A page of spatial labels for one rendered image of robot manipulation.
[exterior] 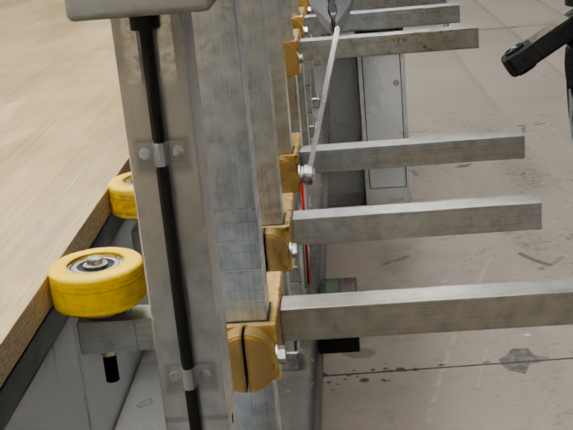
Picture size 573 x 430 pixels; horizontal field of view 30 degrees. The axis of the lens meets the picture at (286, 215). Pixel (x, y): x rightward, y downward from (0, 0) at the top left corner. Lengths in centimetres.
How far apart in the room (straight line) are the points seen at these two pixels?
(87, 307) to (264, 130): 28
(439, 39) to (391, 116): 210
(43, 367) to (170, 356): 44
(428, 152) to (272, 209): 34
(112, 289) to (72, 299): 3
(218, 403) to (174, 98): 17
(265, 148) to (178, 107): 53
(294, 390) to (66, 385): 23
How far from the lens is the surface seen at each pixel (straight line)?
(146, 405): 129
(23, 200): 115
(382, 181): 375
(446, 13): 185
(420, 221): 114
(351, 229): 114
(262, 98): 106
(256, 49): 105
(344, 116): 381
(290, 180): 131
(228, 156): 81
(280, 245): 107
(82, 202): 112
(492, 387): 259
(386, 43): 159
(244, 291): 85
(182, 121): 54
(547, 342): 281
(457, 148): 138
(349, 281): 136
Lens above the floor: 121
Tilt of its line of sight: 18 degrees down
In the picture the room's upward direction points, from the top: 5 degrees counter-clockwise
